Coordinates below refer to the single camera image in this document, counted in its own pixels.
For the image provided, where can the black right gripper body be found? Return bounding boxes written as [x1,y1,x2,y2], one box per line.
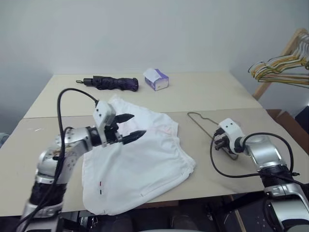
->
[215,129,233,153]

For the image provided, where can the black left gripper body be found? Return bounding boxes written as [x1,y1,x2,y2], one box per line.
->
[104,120,124,145]

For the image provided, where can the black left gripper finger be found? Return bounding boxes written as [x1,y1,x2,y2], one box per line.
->
[115,113,135,124]
[122,130,147,145]

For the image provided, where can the grey wire hanger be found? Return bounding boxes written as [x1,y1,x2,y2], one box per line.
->
[187,112,239,160]

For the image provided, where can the white shorts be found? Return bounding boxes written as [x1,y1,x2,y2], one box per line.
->
[82,94,197,216]

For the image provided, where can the wooden hanger rack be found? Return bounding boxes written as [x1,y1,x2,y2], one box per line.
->
[252,28,309,101]

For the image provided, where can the folded dark purple umbrella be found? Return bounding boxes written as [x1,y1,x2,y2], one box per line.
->
[76,75,140,93]

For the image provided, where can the purple white tissue box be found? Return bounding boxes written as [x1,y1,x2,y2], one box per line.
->
[143,68,169,92]

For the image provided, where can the black box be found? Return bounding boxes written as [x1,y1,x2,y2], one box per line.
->
[294,105,309,127]

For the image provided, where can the dark rounded shape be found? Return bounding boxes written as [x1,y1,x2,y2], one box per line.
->
[171,212,194,232]

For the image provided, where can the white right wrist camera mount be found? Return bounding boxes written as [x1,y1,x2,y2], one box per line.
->
[218,118,245,155]

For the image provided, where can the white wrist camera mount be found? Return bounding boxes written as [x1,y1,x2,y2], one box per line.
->
[218,118,245,155]
[93,101,116,148]

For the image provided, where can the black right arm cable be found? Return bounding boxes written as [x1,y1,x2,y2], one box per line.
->
[210,133,300,179]

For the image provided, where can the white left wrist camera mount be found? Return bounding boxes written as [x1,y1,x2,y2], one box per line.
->
[93,101,116,148]

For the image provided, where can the green wire hanger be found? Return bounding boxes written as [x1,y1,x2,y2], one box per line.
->
[255,70,309,85]

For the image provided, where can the yellow wire hanger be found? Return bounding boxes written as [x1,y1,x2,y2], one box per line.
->
[250,54,309,80]

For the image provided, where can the white wire hanger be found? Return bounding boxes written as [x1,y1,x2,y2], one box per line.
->
[265,33,309,71]

